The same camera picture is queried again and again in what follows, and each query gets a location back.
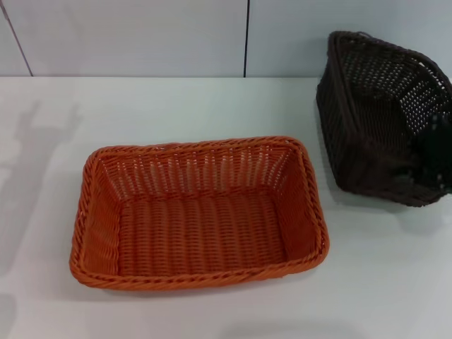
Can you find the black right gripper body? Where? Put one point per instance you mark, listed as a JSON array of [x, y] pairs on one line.
[[445, 182]]

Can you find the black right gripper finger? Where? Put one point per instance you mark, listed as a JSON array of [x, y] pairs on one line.
[[436, 148]]

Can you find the dark brown woven plastic basket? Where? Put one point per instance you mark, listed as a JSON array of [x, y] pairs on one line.
[[367, 123]]

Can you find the orange woven plastic basket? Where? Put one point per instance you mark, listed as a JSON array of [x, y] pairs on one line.
[[197, 229]]

